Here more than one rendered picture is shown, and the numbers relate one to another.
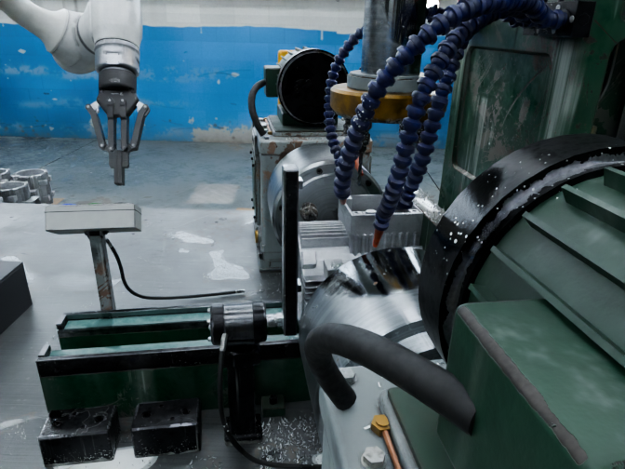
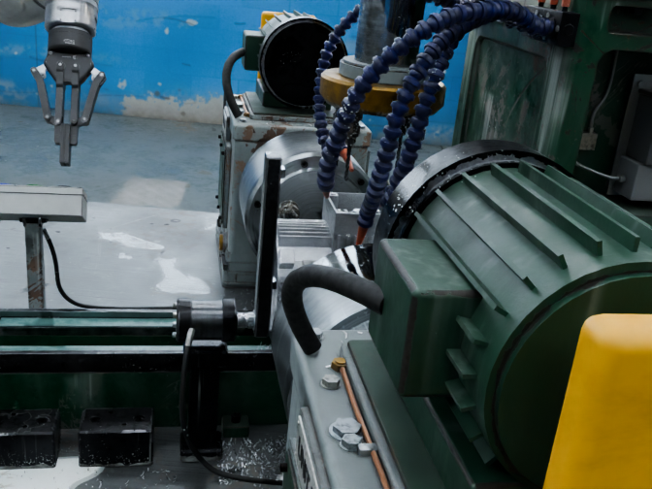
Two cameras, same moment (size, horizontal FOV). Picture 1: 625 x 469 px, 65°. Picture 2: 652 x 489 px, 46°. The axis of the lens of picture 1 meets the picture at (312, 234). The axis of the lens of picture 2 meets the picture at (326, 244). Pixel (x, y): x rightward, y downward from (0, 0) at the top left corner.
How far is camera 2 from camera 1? 0.32 m
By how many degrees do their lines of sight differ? 3
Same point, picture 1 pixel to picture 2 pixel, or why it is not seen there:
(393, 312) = not seen: hidden behind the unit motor
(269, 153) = (244, 139)
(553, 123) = (545, 127)
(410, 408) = (364, 352)
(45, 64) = not seen: outside the picture
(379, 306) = not seen: hidden behind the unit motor
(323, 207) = (306, 208)
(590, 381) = (436, 269)
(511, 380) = (396, 268)
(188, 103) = (119, 59)
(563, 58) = (554, 63)
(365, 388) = (330, 343)
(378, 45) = (373, 33)
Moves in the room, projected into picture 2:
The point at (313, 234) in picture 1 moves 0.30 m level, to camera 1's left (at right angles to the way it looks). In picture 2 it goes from (293, 232) to (87, 214)
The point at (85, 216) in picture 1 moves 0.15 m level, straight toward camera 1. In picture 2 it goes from (23, 199) to (36, 230)
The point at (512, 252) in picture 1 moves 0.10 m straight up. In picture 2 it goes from (429, 216) to (449, 82)
